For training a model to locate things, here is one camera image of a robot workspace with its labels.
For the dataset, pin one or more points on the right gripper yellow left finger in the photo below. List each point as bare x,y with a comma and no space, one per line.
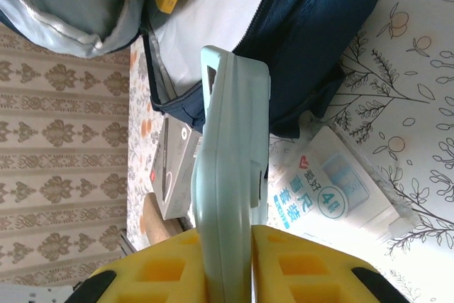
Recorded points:
159,271

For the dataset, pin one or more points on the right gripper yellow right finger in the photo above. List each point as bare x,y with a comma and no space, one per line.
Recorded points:
301,271

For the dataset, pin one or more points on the brown cork pencil case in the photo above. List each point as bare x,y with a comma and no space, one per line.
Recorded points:
156,221

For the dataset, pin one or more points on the grey pen box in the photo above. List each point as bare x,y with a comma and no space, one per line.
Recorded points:
174,175

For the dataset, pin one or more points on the teal calculator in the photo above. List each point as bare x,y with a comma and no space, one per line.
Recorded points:
230,161

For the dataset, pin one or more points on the navy blue backpack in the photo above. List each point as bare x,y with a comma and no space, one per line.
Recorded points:
312,33

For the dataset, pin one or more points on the floral patterned table cloth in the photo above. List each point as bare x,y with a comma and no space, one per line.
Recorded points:
408,86

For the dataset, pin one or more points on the aluminium side rail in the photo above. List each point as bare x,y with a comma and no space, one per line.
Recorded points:
126,241

